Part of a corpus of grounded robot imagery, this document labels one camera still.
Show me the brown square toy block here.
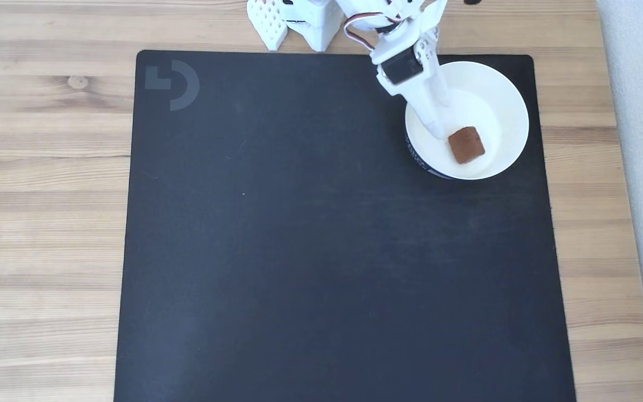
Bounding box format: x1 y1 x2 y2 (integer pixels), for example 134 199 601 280
447 126 487 165

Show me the red black white servo wire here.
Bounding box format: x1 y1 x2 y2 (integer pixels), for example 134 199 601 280
343 12 392 52

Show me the white round bowl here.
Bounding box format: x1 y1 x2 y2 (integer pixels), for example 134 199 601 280
404 60 530 181

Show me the black desk mat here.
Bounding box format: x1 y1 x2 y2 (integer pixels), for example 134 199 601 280
113 49 578 402

